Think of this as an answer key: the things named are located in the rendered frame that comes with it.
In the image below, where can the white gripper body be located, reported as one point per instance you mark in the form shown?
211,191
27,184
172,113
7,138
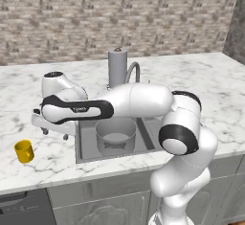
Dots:
60,127

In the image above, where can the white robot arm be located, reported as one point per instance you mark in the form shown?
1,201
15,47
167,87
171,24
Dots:
143,99

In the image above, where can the grey steel sink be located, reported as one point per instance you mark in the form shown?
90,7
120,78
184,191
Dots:
86,146

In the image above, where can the yellow mug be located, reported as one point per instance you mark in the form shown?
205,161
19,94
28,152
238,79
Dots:
23,151

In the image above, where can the grey metal pot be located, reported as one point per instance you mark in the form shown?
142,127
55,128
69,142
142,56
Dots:
115,139

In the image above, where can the grey drawer front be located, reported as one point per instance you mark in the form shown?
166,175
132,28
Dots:
102,187
226,166

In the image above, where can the dark grey dishwasher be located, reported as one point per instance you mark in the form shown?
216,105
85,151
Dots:
25,208

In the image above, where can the grey paper towel roll holder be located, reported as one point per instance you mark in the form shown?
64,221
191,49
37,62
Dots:
117,67

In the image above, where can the grey cupboard door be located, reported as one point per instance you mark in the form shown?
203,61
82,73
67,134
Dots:
102,211
228,200

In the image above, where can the grey curved tap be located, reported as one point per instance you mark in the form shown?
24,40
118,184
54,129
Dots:
134,67

